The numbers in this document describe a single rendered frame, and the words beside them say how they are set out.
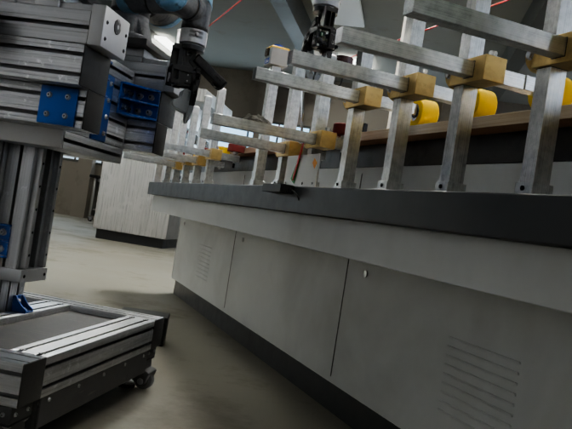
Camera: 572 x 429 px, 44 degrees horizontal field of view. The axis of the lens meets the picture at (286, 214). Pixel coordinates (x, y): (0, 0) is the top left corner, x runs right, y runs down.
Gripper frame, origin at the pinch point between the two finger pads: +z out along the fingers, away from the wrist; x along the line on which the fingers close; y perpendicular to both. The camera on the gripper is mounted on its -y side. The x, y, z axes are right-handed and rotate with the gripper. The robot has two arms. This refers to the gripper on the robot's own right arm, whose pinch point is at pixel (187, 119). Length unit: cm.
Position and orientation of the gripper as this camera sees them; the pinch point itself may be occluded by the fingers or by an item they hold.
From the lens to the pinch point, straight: 199.4
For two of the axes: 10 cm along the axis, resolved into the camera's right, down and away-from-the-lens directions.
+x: 3.5, 0.5, -9.4
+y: -9.2, -1.5, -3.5
